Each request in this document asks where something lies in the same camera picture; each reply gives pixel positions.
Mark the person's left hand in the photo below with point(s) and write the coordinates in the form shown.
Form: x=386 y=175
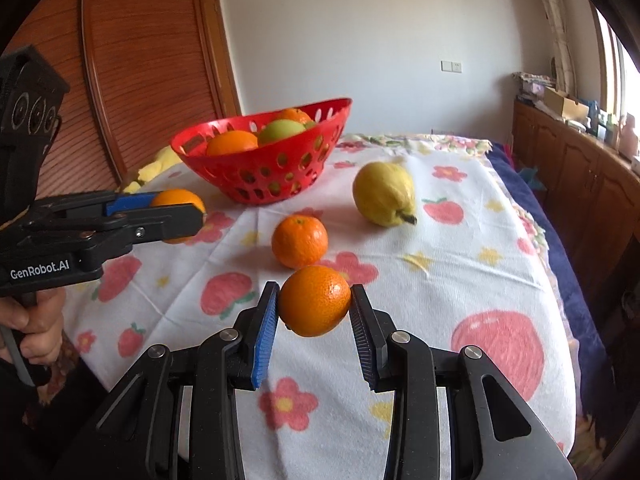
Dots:
x=41 y=325

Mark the red perforated plastic basket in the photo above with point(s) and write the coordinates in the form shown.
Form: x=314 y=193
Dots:
x=274 y=172

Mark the small mandarin hidden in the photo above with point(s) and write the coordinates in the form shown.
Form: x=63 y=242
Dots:
x=313 y=300

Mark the cardboard box on cabinet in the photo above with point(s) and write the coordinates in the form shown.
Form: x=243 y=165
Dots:
x=565 y=106

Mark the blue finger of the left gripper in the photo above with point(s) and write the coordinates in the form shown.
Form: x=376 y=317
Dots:
x=127 y=202

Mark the brown wooden low cabinet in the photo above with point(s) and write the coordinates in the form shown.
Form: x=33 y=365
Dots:
x=592 y=196

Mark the patterned white curtain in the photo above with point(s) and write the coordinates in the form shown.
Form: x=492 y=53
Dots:
x=564 y=63

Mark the brown wooden wardrobe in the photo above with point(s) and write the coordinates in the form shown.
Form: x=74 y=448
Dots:
x=139 y=71

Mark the small mandarin behind oranges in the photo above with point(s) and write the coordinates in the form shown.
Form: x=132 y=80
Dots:
x=299 y=241

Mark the large orange front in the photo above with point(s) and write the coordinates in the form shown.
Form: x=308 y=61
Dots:
x=230 y=142

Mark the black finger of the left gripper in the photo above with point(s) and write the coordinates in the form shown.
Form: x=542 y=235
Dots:
x=147 y=225

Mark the green lime upper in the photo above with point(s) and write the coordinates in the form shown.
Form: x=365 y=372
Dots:
x=278 y=130

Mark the wooden framed window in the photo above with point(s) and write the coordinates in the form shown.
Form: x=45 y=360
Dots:
x=619 y=75

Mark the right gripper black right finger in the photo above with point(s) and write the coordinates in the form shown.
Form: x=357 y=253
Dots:
x=370 y=340

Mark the white wall switch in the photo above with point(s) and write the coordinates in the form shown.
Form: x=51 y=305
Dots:
x=451 y=67

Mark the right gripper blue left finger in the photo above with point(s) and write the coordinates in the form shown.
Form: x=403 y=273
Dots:
x=260 y=335

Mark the yellow-green pear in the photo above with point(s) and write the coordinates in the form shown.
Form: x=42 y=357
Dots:
x=384 y=194

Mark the yellow-orange citrus far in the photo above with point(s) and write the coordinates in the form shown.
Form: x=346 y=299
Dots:
x=295 y=114

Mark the blue blanket under sheet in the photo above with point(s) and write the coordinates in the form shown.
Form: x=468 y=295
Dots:
x=596 y=380

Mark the pink bottle on cabinet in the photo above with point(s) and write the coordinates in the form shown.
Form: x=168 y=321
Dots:
x=628 y=140

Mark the small mandarin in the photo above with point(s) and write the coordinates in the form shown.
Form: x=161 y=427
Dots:
x=299 y=241
x=187 y=212

